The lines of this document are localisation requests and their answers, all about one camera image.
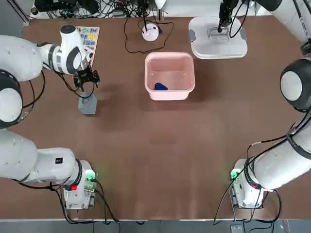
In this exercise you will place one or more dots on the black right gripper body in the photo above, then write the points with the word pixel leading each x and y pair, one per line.
pixel 228 7

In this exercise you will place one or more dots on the pink plastic bin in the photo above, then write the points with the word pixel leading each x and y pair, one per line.
pixel 170 95

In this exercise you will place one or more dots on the white bin lid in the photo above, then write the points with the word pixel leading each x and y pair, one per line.
pixel 218 48

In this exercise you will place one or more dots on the grey floor socket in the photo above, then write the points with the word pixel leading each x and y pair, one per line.
pixel 236 229

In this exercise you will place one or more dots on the white desk lamp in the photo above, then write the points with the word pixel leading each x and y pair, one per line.
pixel 150 34

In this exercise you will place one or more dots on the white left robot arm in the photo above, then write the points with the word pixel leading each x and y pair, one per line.
pixel 19 55

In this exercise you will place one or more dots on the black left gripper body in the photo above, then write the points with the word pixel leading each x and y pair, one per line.
pixel 85 75

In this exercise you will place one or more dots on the blue toy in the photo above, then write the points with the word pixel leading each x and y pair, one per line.
pixel 160 87

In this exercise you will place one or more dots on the colourful alphabet puzzle board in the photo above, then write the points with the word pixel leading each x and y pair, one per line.
pixel 93 36

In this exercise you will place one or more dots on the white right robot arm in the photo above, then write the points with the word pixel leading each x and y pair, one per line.
pixel 274 165

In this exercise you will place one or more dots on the grey block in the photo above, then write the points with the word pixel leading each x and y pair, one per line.
pixel 88 106

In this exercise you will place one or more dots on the aluminium frame post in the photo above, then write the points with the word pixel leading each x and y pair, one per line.
pixel 160 14

